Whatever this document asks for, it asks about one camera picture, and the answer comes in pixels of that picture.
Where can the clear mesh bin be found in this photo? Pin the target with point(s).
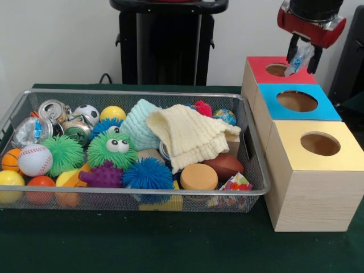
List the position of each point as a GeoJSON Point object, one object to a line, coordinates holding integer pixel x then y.
{"type": "Point", "coordinates": [23, 102]}

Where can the wooden box with three holes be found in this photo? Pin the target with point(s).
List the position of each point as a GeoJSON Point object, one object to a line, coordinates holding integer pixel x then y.
{"type": "Point", "coordinates": [307, 187]}

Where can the blue spiky ball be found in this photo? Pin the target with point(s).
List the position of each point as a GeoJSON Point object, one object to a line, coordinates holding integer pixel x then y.
{"type": "Point", "coordinates": [148, 175]}

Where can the mint green knitted cloth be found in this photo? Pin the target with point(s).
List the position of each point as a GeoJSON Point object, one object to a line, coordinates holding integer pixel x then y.
{"type": "Point", "coordinates": [139, 125]}

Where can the white baseball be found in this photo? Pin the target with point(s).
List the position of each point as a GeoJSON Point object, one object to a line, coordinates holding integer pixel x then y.
{"type": "Point", "coordinates": [35, 160]}

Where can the orange round disc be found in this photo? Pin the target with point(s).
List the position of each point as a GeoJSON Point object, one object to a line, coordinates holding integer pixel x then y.
{"type": "Point", "coordinates": [198, 176]}

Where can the yellow ball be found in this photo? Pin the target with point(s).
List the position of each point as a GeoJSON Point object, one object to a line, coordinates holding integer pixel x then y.
{"type": "Point", "coordinates": [113, 113]}

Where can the pale yellow knitted cloth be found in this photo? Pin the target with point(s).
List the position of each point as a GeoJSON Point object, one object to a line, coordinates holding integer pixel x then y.
{"type": "Point", "coordinates": [190, 136]}

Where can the purple spiky ball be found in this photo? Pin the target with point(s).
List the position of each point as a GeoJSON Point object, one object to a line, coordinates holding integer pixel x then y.
{"type": "Point", "coordinates": [103, 175]}

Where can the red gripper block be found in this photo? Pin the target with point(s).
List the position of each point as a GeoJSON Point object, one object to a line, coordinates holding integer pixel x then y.
{"type": "Point", "coordinates": [318, 34]}

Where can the dark green table cloth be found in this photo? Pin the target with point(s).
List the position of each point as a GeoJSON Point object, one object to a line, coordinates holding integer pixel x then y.
{"type": "Point", "coordinates": [114, 244]}

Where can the green spiky ball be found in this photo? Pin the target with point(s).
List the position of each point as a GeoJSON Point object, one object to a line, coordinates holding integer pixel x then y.
{"type": "Point", "coordinates": [63, 154]}

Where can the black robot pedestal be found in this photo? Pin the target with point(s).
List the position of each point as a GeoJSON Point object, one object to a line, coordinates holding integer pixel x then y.
{"type": "Point", "coordinates": [165, 51]}

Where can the clear plastic bottle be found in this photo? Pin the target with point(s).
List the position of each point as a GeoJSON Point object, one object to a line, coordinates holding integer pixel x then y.
{"type": "Point", "coordinates": [300, 57]}

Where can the green fuzzy ball with eyes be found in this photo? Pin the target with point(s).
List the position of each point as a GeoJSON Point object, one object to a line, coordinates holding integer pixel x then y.
{"type": "Point", "coordinates": [101, 156]}

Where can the small brown football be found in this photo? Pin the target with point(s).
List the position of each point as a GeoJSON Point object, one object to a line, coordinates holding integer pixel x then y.
{"type": "Point", "coordinates": [224, 166]}

